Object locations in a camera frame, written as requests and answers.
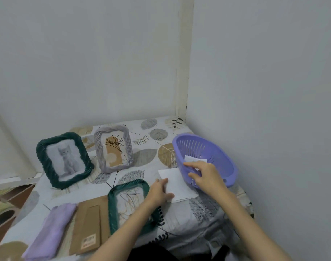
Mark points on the person's left hand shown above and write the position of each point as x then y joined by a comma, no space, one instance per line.
158,192

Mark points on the person's right hand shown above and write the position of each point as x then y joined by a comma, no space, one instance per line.
209,180

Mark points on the white paper grey drawing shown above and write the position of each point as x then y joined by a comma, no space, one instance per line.
66,160
191,158

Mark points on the brown cardboard frame backing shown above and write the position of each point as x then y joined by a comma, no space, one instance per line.
89,225

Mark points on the purple cloth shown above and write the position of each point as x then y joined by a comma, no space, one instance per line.
51,231

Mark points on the person's left forearm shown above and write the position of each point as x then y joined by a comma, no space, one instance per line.
122,236

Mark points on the person's right forearm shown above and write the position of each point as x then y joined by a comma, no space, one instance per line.
249,228

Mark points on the purple plastic basket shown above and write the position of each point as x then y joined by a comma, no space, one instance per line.
222,160

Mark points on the leaf patterned tablecloth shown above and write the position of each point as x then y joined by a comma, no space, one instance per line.
149,160

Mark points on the black trousers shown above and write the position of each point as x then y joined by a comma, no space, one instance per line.
151,254

